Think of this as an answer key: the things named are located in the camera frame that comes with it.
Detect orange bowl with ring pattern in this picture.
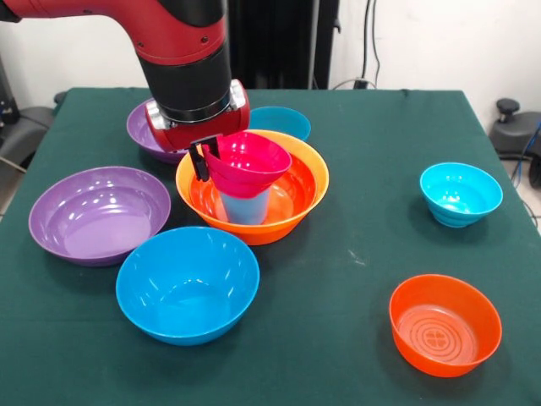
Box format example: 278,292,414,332
388,273,503,378

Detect large blue bowl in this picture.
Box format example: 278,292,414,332
115,226,261,347

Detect dark grey pedestal foot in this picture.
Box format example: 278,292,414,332
489,97,541,156
0,91,68,170

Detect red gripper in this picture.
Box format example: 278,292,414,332
145,79,251,183

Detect cyan ribbed bowl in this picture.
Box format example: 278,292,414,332
419,162,504,229

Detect blue cup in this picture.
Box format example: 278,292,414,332
219,188,271,225

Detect blue cable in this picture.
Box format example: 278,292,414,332
511,122,541,187

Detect large orange bowl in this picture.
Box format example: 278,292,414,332
175,129,331,246

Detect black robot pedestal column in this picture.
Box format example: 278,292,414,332
223,0,342,90

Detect black wall cable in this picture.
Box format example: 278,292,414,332
331,0,381,91

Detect purple bowl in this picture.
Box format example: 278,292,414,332
126,99,187,165
28,166,172,267

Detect dark green tablecloth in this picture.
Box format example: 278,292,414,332
0,86,541,406

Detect glossy red bowl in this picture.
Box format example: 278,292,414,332
189,145,319,227

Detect magenta bowl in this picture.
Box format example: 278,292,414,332
201,131,293,200

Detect blue bowl with ring pattern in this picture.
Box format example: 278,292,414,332
249,106,312,142

